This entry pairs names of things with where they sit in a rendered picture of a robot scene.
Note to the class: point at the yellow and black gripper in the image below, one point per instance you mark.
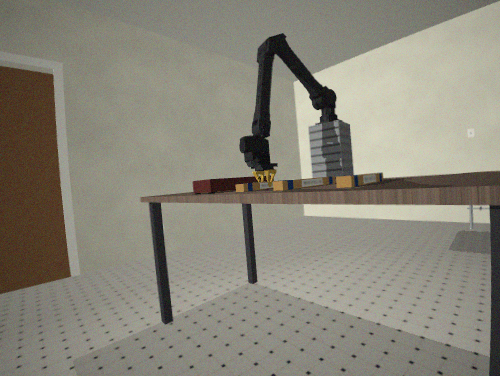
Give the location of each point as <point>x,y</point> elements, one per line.
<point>262,168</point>

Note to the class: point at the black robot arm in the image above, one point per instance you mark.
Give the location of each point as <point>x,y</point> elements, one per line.
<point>265,55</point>

